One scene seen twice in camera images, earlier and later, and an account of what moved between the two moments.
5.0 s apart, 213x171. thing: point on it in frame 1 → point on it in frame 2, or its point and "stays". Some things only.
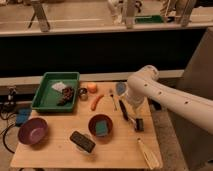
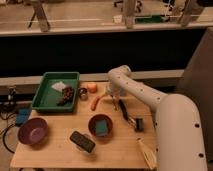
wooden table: [103, 132] stays
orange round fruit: [92, 87] stays
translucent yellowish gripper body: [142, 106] → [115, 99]
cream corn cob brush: [150, 157] stays
